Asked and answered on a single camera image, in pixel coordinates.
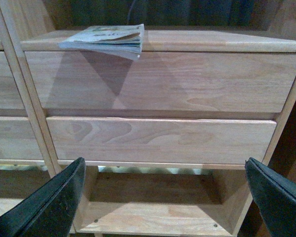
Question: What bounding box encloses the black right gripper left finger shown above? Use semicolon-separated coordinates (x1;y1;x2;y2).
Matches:
0;158;86;237

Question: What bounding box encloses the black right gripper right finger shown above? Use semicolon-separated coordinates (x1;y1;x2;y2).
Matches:
245;158;296;237

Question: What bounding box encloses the left wooden shelf unit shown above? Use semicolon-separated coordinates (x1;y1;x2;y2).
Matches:
0;7;61;216

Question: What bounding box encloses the wooden shelf unit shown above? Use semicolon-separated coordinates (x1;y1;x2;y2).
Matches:
0;7;61;216
0;0;296;237

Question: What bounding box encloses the right wooden shelf unit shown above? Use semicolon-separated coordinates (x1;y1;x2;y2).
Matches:
0;0;296;237

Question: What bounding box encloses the left lower wooden drawer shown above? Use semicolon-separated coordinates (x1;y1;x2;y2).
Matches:
0;117;43;160

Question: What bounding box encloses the wooden drawer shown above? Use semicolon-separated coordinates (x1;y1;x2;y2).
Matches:
0;51;24;110
26;51;296;113
0;117;43;160
47;117;276;164

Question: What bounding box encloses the right lower wooden drawer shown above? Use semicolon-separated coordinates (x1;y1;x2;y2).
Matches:
47;117;276;164

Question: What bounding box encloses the left upper wooden drawer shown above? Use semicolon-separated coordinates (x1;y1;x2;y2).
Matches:
0;51;24;110

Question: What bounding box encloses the right upper wooden drawer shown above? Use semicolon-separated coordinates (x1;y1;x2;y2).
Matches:
26;51;296;113

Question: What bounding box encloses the thin white cable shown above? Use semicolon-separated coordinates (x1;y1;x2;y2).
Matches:
127;0;136;25

